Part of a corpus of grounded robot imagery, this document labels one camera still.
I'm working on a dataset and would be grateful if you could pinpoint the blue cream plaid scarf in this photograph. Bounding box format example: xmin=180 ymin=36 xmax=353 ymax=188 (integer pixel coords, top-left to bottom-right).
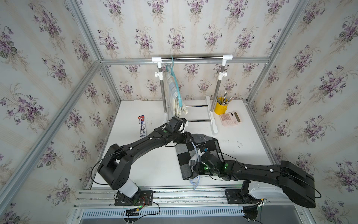
xmin=163 ymin=65 xmax=188 ymax=117

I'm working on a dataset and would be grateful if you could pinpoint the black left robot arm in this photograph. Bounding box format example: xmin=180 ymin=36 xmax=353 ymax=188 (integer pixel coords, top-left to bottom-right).
xmin=97 ymin=116 xmax=192 ymax=190

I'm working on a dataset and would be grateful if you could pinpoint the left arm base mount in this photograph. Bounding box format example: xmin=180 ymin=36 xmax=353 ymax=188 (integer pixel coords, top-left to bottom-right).
xmin=114 ymin=179 xmax=153 ymax=207

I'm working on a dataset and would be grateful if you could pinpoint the white and steel clothes rack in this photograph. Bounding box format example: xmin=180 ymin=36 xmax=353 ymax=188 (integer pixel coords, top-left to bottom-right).
xmin=151 ymin=55 xmax=234 ymax=134

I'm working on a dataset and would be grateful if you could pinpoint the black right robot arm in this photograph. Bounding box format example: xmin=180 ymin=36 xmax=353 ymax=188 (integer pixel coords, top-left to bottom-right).
xmin=193 ymin=152 xmax=316 ymax=209

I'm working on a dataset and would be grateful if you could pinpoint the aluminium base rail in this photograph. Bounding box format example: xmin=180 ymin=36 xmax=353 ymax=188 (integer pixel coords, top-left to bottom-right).
xmin=73 ymin=186 xmax=292 ymax=223

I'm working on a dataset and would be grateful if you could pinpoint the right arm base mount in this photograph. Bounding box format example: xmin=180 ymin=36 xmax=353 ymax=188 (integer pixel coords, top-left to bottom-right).
xmin=225 ymin=180 xmax=288 ymax=204

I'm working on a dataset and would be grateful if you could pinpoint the red white pen box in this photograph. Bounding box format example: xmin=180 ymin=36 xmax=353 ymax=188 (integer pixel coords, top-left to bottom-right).
xmin=138 ymin=115 xmax=147 ymax=137

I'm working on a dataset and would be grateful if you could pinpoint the pink calculator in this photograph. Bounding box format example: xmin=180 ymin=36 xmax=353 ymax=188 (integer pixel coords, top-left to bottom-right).
xmin=219 ymin=111 xmax=241 ymax=127

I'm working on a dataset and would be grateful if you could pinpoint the black grey checkered scarf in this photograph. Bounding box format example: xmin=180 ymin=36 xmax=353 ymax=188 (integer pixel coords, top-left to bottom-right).
xmin=175 ymin=133 xmax=221 ymax=180

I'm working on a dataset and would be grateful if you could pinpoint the teal plastic clothes hanger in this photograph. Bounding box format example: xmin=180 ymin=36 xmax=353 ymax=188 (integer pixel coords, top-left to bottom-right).
xmin=166 ymin=56 xmax=183 ymax=109

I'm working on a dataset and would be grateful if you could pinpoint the yellow pen holder cup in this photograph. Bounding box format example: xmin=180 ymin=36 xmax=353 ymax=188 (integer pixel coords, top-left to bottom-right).
xmin=214 ymin=91 xmax=233 ymax=115

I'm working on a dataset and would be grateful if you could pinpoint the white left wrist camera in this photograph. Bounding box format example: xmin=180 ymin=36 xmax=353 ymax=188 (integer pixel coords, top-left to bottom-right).
xmin=179 ymin=118 xmax=187 ymax=133

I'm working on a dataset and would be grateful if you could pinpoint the light blue plastic clothes hanger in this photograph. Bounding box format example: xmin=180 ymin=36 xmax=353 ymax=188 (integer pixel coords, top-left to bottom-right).
xmin=190 ymin=142 xmax=201 ymax=190

